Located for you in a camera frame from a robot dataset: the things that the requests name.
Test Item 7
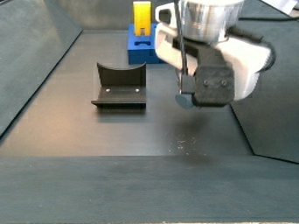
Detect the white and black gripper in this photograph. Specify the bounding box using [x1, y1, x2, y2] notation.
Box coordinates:
[155, 2, 275, 107]

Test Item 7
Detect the light blue oval cylinder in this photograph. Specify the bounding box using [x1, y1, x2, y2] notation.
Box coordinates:
[175, 94, 194, 109]

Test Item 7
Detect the black curved fixture stand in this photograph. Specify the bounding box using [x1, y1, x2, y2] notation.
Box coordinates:
[91, 64, 146, 109]

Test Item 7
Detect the blue foam shape-sorter block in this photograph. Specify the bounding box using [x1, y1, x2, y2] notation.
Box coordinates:
[127, 23, 164, 65]

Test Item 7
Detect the yellow notched block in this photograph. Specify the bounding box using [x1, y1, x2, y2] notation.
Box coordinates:
[134, 1, 152, 36]

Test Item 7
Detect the black cable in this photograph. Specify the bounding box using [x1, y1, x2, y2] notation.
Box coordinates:
[172, 0, 190, 95]

